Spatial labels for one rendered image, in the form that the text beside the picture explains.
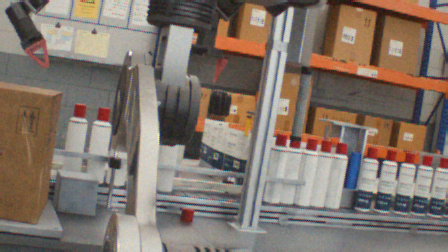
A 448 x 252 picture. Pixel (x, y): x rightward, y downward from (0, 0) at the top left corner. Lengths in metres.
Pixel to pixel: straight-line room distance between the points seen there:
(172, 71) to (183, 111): 0.08
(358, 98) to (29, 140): 5.82
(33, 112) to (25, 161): 0.10
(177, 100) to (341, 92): 5.68
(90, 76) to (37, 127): 4.96
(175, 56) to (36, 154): 0.35
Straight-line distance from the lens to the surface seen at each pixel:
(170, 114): 1.28
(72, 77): 6.33
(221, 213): 1.91
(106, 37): 6.22
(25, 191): 1.41
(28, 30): 1.91
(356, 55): 6.15
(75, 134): 1.81
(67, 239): 1.42
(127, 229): 0.86
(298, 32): 1.81
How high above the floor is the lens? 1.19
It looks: 3 degrees down
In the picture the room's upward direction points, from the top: 9 degrees clockwise
